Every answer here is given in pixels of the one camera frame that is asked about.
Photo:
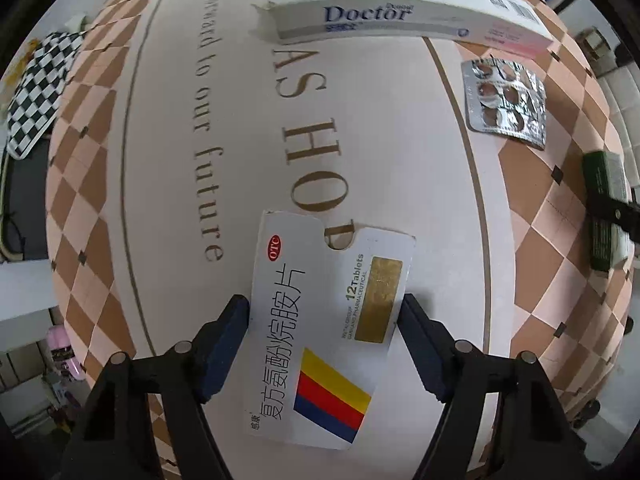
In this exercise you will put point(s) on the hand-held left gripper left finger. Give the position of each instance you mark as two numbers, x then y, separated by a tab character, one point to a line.
225	352

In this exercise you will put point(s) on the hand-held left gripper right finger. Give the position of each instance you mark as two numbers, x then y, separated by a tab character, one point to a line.
420	350

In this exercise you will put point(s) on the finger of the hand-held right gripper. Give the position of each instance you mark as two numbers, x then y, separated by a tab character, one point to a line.
617	212

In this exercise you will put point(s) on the green printed box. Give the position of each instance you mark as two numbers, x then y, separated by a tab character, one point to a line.
607	180

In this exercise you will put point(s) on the white box with striped flag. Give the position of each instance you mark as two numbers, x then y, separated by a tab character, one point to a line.
325	310

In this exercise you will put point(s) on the small silver blister pack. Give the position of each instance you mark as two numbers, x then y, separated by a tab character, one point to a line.
505	105

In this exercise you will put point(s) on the diamond pattern tablecloth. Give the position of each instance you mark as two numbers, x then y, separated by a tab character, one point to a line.
150	210

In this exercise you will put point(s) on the black white checkered cloth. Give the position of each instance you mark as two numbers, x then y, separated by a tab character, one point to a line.
37	95

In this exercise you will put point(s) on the yellow plastic bag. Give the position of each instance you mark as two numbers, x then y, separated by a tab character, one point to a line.
22	60

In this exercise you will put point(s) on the white chair with black frame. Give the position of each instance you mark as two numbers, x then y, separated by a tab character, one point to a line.
595	45

